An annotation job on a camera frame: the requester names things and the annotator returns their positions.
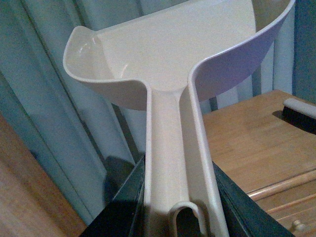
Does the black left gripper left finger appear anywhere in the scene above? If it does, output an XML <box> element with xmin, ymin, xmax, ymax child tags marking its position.
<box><xmin>81</xmin><ymin>156</ymin><xmax>145</xmax><ymax>237</ymax></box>

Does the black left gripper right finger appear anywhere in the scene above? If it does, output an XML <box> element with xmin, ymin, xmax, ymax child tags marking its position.
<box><xmin>213</xmin><ymin>164</ymin><xmax>294</xmax><ymax>237</ymax></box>

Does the beige plastic dustpan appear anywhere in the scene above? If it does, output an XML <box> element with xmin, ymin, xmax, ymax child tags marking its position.
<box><xmin>63</xmin><ymin>0</ymin><xmax>294</xmax><ymax>237</ymax></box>

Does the round wooden drawer knob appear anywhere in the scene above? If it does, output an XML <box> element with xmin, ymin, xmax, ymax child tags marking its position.
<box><xmin>291</xmin><ymin>220</ymin><xmax>306</xmax><ymax>232</ymax></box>

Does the wooden nightstand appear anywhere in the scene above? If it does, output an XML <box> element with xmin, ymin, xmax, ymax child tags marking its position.
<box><xmin>203</xmin><ymin>90</ymin><xmax>316</xmax><ymax>237</ymax></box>

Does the light grey curtain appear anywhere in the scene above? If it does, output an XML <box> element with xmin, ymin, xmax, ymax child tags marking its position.
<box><xmin>0</xmin><ymin>0</ymin><xmax>316</xmax><ymax>227</ymax></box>

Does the wooden bed headboard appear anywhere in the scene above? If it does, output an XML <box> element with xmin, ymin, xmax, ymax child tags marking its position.
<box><xmin>0</xmin><ymin>117</ymin><xmax>86</xmax><ymax>237</ymax></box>

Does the hand brush with black bristles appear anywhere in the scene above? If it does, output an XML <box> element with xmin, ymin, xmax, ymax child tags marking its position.
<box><xmin>282</xmin><ymin>98</ymin><xmax>316</xmax><ymax>134</ymax></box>

